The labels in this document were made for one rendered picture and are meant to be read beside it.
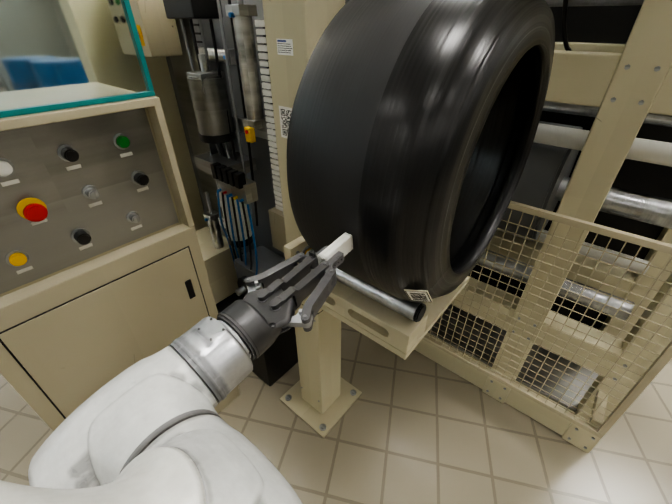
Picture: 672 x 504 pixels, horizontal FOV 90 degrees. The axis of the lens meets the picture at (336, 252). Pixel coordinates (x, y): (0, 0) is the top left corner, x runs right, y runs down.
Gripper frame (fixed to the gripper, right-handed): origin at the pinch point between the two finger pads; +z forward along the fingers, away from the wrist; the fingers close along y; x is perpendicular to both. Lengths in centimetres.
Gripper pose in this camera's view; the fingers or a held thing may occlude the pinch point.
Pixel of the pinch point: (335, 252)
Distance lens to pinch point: 53.5
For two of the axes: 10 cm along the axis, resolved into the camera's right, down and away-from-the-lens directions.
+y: -7.7, -3.7, 5.3
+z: 6.4, -5.5, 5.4
